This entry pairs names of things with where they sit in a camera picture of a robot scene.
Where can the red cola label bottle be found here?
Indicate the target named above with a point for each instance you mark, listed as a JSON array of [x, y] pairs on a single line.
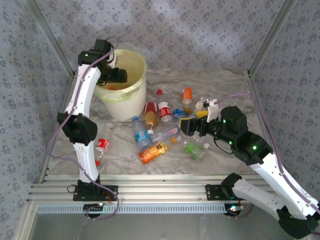
[[103, 145]]

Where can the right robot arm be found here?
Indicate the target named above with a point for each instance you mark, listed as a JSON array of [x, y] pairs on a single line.
[[252, 195]]

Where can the aluminium upright post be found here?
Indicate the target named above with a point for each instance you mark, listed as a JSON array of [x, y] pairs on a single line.
[[51, 37], [270, 37]]

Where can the white ribbed plastic bin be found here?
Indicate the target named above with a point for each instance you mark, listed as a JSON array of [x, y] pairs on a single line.
[[127, 110]]

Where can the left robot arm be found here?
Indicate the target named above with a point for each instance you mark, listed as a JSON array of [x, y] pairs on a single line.
[[91, 82]]

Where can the translucent yellow-green bin liner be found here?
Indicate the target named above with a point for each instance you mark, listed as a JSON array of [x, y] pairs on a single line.
[[132, 67]]

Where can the white illustrated label tea bottle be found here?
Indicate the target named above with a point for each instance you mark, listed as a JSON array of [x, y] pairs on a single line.
[[199, 103]]

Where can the red and gold label bottle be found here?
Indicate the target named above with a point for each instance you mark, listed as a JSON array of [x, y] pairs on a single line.
[[151, 117]]

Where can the clear unlabelled bottle white cap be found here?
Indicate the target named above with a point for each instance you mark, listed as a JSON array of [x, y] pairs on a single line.
[[206, 145]]

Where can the aluminium frame leg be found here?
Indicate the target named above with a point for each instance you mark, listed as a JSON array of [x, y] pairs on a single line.
[[26, 220]]

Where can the orange label bottle gold cap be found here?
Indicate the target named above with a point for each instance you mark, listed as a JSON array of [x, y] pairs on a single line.
[[187, 93]]

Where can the purple label clear bottle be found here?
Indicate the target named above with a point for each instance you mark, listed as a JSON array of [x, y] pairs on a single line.
[[166, 133]]

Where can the aluminium table edge bar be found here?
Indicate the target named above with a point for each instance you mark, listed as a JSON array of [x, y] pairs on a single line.
[[162, 178]]

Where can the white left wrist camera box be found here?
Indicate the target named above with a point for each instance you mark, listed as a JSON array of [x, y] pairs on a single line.
[[113, 60]]

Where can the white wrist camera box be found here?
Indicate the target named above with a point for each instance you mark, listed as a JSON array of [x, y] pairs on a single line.
[[113, 60], [212, 107]]

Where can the wide aluminium base beam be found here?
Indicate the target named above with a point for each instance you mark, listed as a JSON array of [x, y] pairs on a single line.
[[162, 192]]

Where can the black circuit board with LED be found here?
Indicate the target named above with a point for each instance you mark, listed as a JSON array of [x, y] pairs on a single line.
[[233, 209], [92, 208]]

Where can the blue label water bottle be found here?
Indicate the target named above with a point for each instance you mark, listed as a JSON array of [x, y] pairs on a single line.
[[142, 137]]

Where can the red white label water bottle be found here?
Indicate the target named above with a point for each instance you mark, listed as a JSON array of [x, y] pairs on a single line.
[[165, 110]]

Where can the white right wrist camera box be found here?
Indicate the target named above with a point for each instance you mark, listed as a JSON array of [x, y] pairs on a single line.
[[212, 107]]

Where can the small blue label bottle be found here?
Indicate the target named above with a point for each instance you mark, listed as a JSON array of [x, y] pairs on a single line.
[[178, 113]]

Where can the orange juice bottle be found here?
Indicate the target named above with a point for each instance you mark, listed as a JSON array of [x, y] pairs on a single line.
[[151, 153]]

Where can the green label bottle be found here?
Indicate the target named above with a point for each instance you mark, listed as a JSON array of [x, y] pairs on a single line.
[[193, 150]]

